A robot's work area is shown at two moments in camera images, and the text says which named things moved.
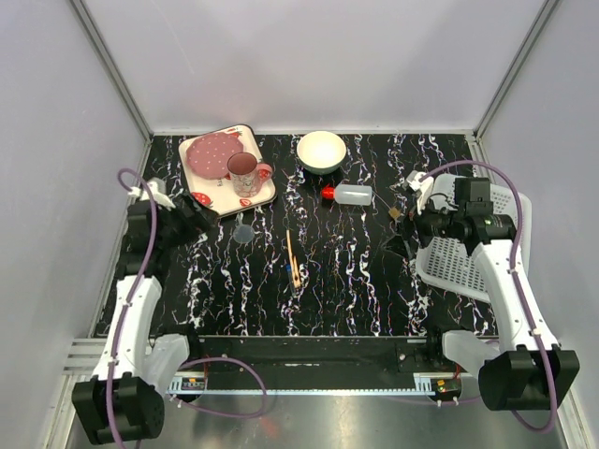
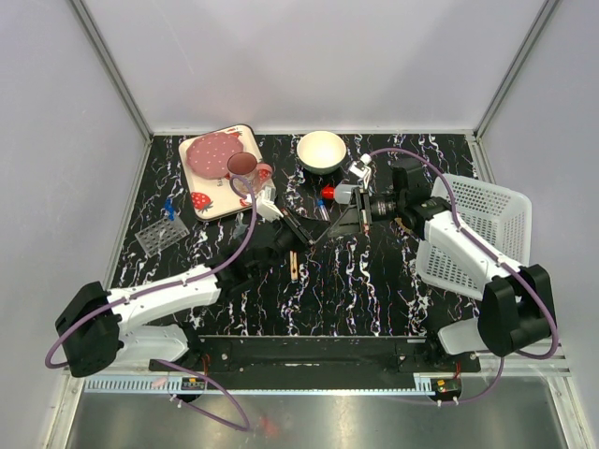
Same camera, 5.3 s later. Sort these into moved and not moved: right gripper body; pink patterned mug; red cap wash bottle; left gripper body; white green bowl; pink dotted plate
Moved: left gripper body; right gripper body
Not moved: red cap wash bottle; white green bowl; pink patterned mug; pink dotted plate
